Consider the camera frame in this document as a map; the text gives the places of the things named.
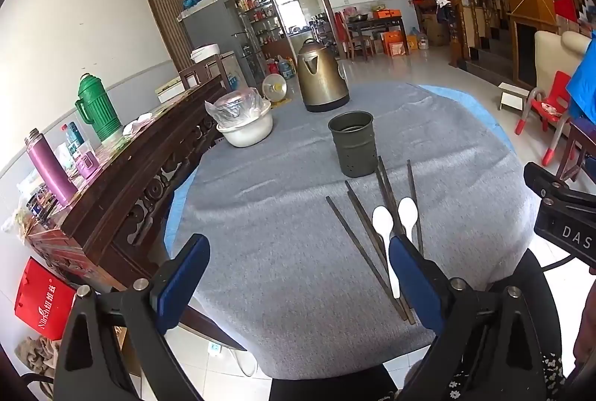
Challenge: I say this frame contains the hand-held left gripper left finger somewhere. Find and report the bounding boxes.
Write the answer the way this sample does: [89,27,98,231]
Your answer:
[53,233,211,401]

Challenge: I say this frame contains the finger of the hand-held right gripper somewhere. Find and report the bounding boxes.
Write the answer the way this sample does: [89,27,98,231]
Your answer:
[524,162,571,199]

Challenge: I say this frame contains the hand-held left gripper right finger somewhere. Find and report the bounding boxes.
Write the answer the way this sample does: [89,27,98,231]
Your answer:
[389,234,543,401]

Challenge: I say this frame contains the white plastic spoon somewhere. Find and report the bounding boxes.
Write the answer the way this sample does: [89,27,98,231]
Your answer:
[397,197,420,240]
[372,206,402,299]

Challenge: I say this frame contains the dark chopstick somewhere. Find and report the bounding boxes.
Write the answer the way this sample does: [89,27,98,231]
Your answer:
[376,156,405,235]
[347,191,389,267]
[345,180,416,326]
[407,159,424,257]
[325,195,408,322]
[375,171,397,235]

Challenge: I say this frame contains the dark metal utensil holder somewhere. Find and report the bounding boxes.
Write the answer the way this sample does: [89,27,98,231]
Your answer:
[328,111,377,178]

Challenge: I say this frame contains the dark wooden stool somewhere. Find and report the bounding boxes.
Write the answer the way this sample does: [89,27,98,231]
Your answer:
[555,118,596,184]

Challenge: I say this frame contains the red child chair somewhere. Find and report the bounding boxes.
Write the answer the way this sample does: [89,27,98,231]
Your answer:
[514,72,577,166]

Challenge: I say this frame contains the white step stool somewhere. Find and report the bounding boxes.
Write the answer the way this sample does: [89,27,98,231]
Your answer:
[497,82,532,111]

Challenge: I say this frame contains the blue cloth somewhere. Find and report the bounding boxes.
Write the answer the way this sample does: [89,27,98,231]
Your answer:
[565,51,596,125]

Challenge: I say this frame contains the carved wooden sideboard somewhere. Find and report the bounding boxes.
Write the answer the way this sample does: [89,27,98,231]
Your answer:
[25,75,245,353]

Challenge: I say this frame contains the cream armchair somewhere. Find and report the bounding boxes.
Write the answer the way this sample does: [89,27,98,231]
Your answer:
[533,29,593,105]

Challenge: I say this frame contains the red shopping bag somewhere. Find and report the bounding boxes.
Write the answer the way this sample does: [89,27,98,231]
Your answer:
[14,257,77,341]

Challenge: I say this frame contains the purple cup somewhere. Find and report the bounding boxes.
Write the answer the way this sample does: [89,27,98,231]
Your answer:
[76,151,99,179]

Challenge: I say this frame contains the wooden staircase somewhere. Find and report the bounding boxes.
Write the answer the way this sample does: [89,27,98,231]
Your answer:
[453,0,596,83]

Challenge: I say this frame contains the white bowl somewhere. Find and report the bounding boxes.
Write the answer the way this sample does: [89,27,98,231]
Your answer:
[216,101,274,149]

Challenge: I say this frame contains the brown cloth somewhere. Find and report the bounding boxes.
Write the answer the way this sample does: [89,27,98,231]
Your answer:
[14,335,60,385]

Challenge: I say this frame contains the purple thermos bottle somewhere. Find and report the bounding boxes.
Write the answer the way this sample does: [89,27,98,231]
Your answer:
[25,128,78,207]

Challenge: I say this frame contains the blue plastic bottle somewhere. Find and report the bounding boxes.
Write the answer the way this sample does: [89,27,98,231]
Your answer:
[62,122,85,153]

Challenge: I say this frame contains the green thermos jug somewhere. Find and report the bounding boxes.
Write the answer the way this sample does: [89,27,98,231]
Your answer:
[74,73,123,142]

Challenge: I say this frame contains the white box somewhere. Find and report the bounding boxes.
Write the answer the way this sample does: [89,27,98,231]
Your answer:
[155,76,188,105]

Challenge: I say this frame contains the wooden chair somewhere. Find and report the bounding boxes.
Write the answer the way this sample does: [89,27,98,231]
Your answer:
[179,55,232,93]

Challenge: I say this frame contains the small white fan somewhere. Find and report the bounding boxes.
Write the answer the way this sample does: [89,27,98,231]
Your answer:
[261,74,290,107]

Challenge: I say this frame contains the gold electric kettle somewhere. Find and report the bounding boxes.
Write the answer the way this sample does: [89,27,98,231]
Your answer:
[297,38,351,113]

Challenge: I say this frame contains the dark wooden table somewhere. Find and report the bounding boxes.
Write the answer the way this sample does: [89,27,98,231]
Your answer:
[345,16,405,58]

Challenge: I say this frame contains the grey refrigerator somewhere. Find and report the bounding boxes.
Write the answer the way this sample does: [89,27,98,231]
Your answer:
[181,0,256,91]

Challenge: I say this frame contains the wooden door with curtain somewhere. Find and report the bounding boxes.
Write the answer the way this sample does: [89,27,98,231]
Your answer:
[138,0,197,74]

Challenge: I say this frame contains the shelf with bottles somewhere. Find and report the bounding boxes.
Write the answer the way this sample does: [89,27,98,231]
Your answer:
[234,0,286,58]

